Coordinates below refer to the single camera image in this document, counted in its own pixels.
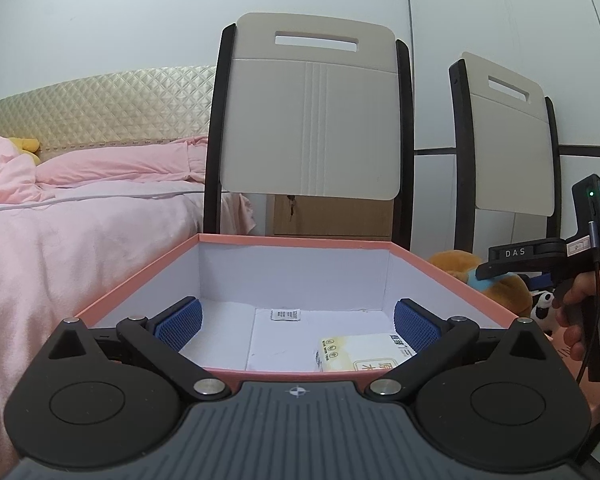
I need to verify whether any bed with pink sheet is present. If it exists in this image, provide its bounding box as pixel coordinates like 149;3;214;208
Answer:
0;179;257;480

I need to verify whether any near beige folding chair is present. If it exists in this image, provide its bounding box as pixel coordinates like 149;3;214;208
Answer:
204;13;415;247

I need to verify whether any pink cardboard box base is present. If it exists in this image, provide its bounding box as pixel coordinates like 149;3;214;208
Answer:
79;234;515;386

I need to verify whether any pink crumpled duvet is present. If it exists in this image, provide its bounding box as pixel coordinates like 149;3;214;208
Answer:
0;136;54;205

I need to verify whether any far beige folding chair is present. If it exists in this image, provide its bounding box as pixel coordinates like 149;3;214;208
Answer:
449;52;562;257

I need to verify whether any person right hand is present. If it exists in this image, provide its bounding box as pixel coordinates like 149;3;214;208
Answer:
553;271;600;362

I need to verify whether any wooden nightstand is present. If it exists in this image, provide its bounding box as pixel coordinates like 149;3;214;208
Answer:
268;195;393;240

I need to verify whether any beige folding chair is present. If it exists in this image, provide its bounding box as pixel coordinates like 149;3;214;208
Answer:
204;13;415;247
449;52;562;257

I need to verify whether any beige quilted headboard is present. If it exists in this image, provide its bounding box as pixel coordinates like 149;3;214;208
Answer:
0;65;215;160

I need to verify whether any orange plush dog toy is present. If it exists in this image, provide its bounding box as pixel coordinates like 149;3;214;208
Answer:
428;249;532;316

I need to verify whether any pink box lid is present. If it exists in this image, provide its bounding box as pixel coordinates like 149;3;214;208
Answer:
550;327;600;428

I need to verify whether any white medicine box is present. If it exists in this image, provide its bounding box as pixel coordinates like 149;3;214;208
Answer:
315;333;417;372

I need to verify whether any yellow plush on bed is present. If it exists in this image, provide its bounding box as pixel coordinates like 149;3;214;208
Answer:
9;138;41;165

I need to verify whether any pink pillow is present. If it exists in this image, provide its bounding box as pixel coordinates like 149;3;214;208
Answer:
36;136;208;188

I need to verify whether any panda plush toy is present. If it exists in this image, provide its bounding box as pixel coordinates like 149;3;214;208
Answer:
530;290;559;335

